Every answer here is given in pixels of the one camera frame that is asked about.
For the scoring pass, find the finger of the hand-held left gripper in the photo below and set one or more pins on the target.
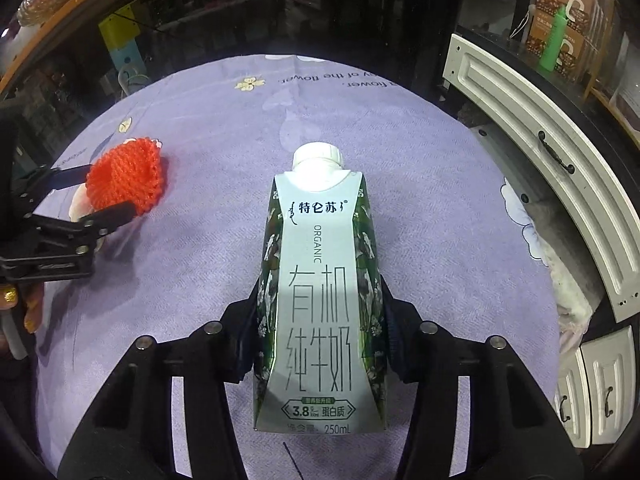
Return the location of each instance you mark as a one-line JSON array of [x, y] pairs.
[[112, 215], [70, 177]]

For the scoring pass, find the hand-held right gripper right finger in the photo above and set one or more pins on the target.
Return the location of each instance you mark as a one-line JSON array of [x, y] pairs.
[[395, 340]]

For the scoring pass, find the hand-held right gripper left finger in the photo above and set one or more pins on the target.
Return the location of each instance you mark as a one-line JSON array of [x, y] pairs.
[[245, 340]]

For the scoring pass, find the red foam fruit net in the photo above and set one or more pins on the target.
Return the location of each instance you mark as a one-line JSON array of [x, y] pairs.
[[130, 175]]

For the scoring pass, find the white green milk carton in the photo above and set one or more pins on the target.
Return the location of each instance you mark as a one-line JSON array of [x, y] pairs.
[[320, 260]]

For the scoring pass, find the person's left hand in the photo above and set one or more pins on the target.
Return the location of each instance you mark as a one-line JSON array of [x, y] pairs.
[[32, 310]]

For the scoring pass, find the yellow cardboard box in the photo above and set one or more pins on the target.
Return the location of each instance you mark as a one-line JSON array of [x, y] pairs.
[[120, 30]]

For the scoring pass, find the white lace cloth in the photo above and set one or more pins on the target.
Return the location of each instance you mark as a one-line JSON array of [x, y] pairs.
[[567, 290]]

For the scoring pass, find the small white drawer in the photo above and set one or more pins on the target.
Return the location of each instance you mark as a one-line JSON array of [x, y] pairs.
[[607, 360], [572, 385]]

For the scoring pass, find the wood-trimmed glass counter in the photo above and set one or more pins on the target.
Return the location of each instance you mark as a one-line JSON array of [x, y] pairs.
[[250, 10]]

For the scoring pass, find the long white drawer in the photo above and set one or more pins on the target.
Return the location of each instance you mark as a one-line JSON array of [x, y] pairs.
[[525, 125]]

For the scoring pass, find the wooden shelf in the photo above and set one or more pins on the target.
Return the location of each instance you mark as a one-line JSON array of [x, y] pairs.
[[600, 91]]

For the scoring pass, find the green plastic bottle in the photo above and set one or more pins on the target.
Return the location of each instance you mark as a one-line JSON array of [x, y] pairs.
[[552, 40]]

